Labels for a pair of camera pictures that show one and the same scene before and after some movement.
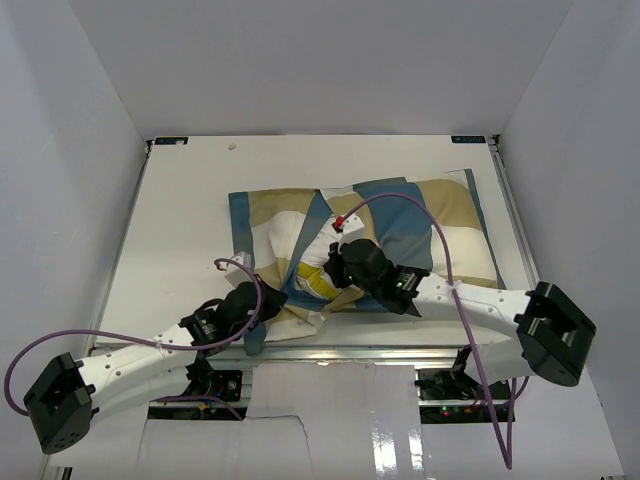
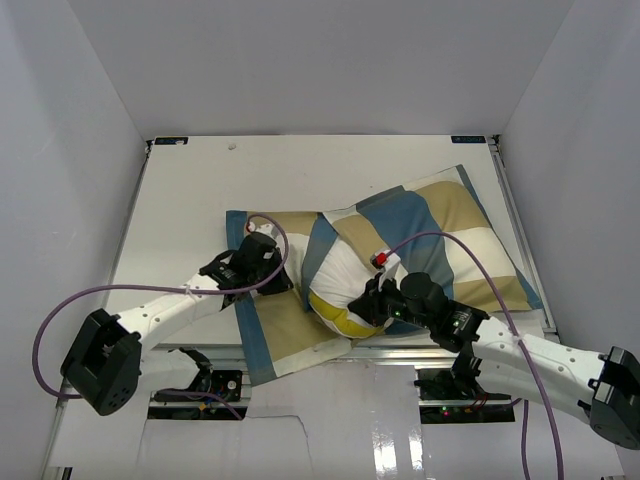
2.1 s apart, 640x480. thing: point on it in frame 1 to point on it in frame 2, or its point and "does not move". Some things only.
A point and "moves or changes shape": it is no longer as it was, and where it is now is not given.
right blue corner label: x=468 y=139 does not move
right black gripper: x=335 y=265 to x=369 y=304
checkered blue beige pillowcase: x=431 y=223 moves or changes shape
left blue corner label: x=171 y=140 does not move
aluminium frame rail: x=529 y=265 does not move
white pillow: x=312 y=276 to x=341 y=273
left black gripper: x=273 y=300 to x=280 y=283
